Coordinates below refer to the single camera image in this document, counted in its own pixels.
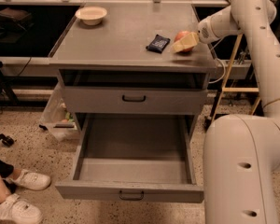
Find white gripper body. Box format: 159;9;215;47
198;7;242;44

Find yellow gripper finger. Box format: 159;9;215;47
171;32;199;53

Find red apple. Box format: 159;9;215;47
174;31;192;52

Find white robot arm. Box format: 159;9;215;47
171;0;280;224

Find grey drawer cabinet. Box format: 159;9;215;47
50;2;216;127

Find closed grey top drawer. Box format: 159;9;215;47
63;87;206;115

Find open grey middle drawer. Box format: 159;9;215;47
56;114;203;203

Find dark blue snack packet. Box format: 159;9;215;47
146;35;170;53

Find white ceramic bowl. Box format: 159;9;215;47
75;7;107;26

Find clear plastic bag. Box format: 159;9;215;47
39;84;79;141

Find black box on shelf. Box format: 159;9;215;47
0;7;34;32

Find white sneaker upper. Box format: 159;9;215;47
6;169;51;191

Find white sneaker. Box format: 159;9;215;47
0;194;43;224
6;169;51;191

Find person leg black trousers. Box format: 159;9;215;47
0;160;15;203

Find white sneaker lower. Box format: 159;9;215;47
0;194;43;224

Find white power cable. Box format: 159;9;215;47
207;37;226;85

